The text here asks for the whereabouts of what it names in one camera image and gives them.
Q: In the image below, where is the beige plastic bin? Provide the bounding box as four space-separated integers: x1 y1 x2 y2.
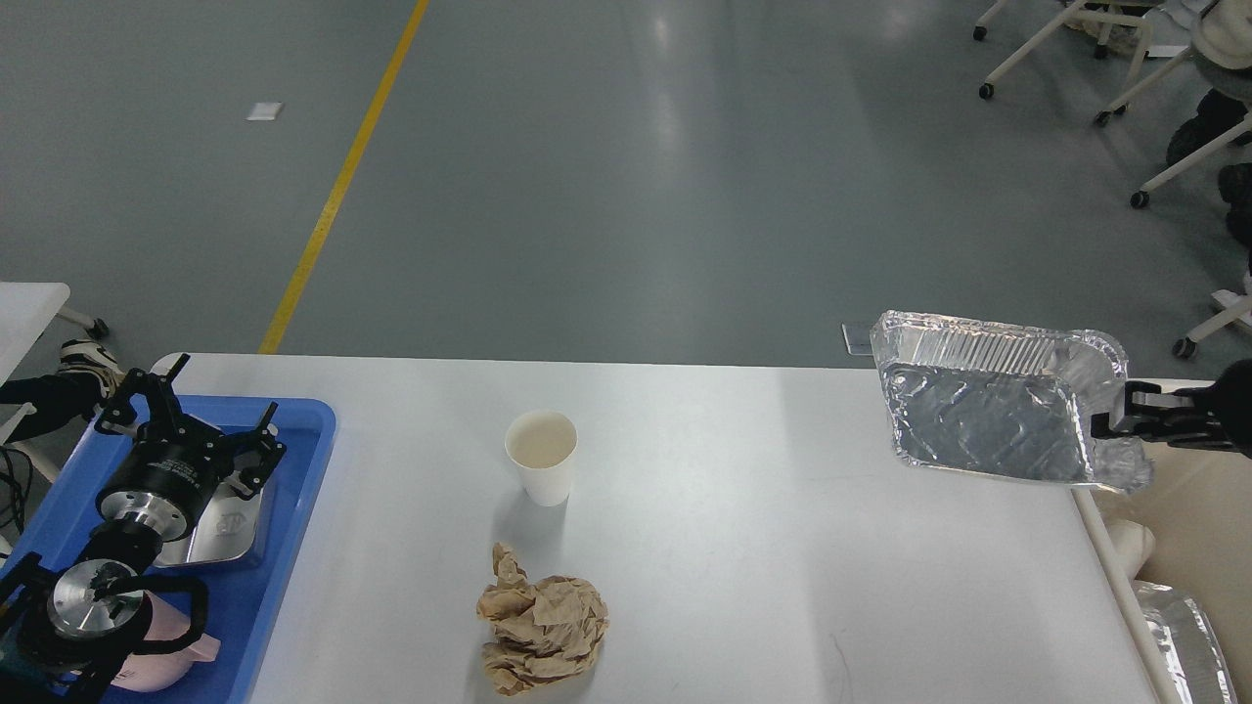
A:
1070 443 1251 703

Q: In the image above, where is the seated person's dark leg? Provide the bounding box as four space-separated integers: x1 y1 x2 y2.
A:
1164 89 1248 167

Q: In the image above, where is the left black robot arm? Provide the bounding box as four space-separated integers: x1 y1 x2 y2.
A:
3 355 287 703

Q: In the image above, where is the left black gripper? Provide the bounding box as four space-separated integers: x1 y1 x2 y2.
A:
93 355 288 542

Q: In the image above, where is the blue plastic tray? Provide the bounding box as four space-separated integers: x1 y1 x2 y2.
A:
15 398 336 703

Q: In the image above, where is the black cable bundle left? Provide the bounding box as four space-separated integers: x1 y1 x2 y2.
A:
0 442 36 534

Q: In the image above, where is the pink plastic mug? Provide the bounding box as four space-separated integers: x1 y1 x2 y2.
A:
108 594 223 691

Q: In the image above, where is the aluminium foil tray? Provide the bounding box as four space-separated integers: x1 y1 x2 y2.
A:
871 309 1154 495

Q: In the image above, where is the white chair base right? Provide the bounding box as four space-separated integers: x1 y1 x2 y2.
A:
1131 111 1252 361

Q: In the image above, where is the white office chair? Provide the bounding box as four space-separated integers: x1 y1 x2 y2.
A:
972 0 1252 128

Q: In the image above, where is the crumpled brown paper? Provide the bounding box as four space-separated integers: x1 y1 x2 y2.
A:
475 542 608 698

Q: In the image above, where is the white paper cup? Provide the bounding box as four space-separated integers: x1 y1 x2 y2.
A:
505 410 580 506

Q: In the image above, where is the person's shoe and leg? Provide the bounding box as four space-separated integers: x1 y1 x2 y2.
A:
1 338 126 443

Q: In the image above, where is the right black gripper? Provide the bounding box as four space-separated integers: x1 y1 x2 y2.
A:
1090 358 1251 452

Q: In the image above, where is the stainless steel rectangular tin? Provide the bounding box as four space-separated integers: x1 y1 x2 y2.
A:
154 484 273 572

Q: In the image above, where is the foil tray in bin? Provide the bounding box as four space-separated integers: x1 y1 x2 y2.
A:
1133 580 1238 703

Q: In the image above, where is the white side table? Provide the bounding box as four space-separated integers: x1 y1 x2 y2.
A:
1 281 111 382

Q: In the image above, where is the floor socket plate left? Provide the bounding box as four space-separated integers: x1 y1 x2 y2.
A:
840 322 873 357

